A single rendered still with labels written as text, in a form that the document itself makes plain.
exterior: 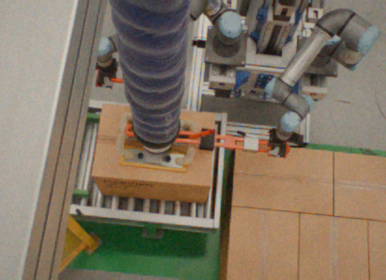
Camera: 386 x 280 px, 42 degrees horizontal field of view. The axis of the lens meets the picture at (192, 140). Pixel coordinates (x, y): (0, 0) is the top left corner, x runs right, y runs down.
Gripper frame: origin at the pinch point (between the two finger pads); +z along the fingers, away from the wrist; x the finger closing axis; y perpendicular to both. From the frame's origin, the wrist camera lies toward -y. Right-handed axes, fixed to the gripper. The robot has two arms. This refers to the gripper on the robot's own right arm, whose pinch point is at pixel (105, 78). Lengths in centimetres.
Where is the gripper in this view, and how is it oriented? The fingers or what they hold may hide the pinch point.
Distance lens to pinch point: 257.9
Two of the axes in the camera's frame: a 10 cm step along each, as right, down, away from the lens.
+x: 1.0, -9.3, 3.4
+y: 9.9, 1.2, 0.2
